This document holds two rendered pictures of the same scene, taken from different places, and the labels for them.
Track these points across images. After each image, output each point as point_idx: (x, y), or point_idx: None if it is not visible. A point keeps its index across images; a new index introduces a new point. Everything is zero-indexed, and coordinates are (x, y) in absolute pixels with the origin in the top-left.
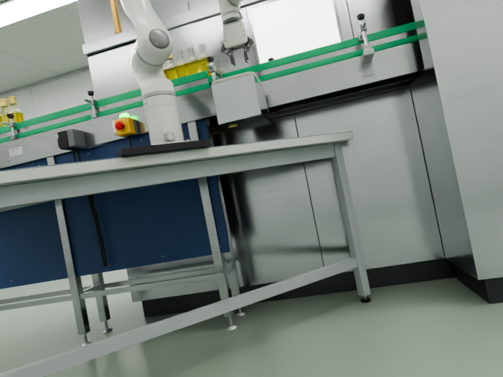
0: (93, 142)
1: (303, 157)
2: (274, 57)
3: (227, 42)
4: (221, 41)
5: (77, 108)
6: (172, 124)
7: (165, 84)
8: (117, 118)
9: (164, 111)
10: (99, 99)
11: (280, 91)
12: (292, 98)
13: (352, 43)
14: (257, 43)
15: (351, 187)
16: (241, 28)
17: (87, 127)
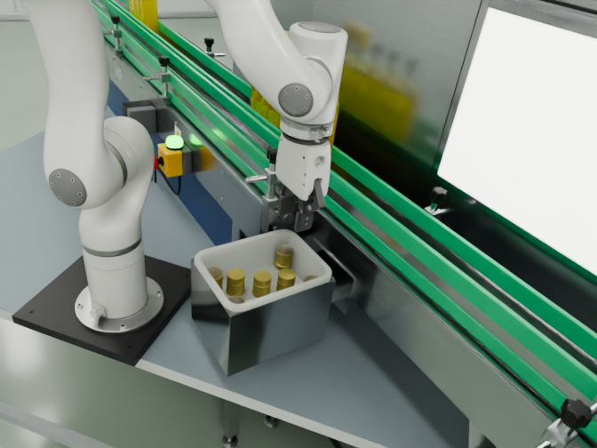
0: (162, 134)
1: None
2: (473, 174)
3: (278, 169)
4: (400, 50)
5: (157, 67)
6: (105, 296)
7: (99, 241)
8: (179, 127)
9: (93, 276)
10: None
11: (377, 297)
12: (388, 329)
13: (579, 383)
14: (461, 112)
15: None
16: (303, 166)
17: (159, 108)
